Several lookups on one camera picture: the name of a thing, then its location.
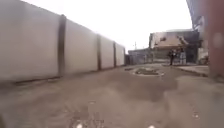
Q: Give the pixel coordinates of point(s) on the grey metal fence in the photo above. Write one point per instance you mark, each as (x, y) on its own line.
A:
(140, 56)

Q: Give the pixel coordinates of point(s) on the brown dirt road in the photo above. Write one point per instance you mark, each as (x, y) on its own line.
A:
(120, 96)

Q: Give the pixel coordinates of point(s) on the person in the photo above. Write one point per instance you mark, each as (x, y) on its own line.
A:
(172, 56)

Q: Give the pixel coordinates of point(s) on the unfinished concrete building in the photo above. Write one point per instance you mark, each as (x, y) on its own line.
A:
(168, 41)

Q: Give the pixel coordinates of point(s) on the robot's own part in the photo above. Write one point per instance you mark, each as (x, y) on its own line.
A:
(79, 126)
(151, 126)

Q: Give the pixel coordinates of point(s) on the raised concrete slab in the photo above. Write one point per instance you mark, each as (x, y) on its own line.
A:
(195, 69)

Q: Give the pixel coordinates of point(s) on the red brick building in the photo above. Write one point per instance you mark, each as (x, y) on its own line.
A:
(213, 36)

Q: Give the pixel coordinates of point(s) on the long grey concrete wall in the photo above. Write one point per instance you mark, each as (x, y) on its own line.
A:
(33, 46)

